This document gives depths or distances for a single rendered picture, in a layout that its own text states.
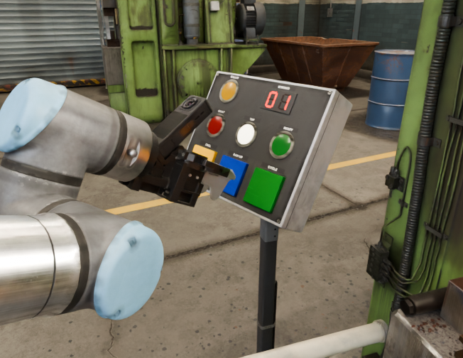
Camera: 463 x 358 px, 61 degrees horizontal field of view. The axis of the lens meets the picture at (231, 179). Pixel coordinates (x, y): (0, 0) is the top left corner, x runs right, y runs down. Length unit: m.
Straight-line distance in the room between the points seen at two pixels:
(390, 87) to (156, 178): 4.63
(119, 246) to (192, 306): 1.70
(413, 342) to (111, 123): 0.51
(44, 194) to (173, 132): 0.20
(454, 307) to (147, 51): 4.77
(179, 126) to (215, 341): 1.40
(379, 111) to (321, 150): 4.42
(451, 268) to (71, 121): 0.70
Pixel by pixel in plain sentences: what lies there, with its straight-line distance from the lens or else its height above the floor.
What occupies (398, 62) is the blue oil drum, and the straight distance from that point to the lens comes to 5.07.
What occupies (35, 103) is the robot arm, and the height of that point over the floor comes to 1.25.
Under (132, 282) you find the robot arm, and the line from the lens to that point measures 0.39.
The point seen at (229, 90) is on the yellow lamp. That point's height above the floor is 1.17.
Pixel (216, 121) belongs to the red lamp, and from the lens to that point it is 0.93.
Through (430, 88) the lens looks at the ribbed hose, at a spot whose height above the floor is 1.21.
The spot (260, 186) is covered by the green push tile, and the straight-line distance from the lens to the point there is 0.79.
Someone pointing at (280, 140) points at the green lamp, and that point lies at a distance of 0.80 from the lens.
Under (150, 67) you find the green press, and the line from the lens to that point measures 5.17.
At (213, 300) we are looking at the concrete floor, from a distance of 2.08.
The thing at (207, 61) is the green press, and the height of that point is 0.74.
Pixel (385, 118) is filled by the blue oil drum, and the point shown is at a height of 0.13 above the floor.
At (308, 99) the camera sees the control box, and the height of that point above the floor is 1.18.
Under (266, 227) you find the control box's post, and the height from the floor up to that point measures 0.84.
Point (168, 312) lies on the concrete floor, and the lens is 2.03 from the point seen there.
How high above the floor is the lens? 1.34
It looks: 23 degrees down
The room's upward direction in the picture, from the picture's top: straight up
